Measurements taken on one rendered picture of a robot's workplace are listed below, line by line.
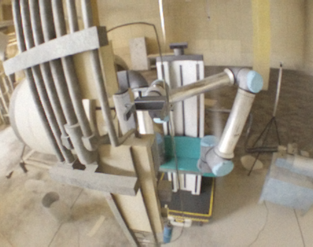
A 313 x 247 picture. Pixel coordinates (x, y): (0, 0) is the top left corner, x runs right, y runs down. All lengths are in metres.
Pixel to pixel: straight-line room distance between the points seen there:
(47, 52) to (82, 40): 0.10
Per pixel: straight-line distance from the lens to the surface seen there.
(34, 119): 2.79
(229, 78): 1.13
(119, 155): 0.56
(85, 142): 0.51
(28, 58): 0.48
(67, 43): 0.38
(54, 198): 2.68
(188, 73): 1.34
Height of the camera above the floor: 1.94
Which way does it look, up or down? 29 degrees down
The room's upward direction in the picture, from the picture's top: 7 degrees counter-clockwise
